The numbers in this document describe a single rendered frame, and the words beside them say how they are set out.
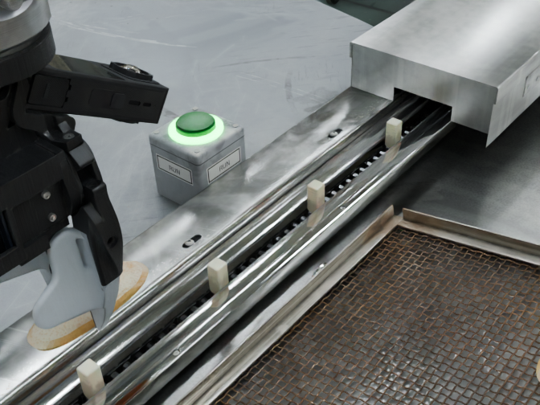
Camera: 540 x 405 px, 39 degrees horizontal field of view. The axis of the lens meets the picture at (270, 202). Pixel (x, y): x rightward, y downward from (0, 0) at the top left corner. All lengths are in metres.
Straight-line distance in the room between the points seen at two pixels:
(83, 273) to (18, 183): 0.09
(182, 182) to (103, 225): 0.32
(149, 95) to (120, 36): 0.68
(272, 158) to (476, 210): 0.21
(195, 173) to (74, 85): 0.32
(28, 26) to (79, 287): 0.17
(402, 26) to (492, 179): 0.21
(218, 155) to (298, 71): 0.30
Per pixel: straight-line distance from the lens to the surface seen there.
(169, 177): 0.77
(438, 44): 0.87
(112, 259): 0.47
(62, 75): 0.43
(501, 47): 0.87
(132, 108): 0.47
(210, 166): 0.74
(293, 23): 1.15
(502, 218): 0.78
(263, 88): 0.98
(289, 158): 0.77
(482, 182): 0.83
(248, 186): 0.74
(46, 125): 0.44
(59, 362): 0.61
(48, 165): 0.42
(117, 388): 0.59
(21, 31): 0.39
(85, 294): 0.49
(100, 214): 0.44
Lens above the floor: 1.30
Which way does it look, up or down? 38 degrees down
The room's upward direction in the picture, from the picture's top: 3 degrees counter-clockwise
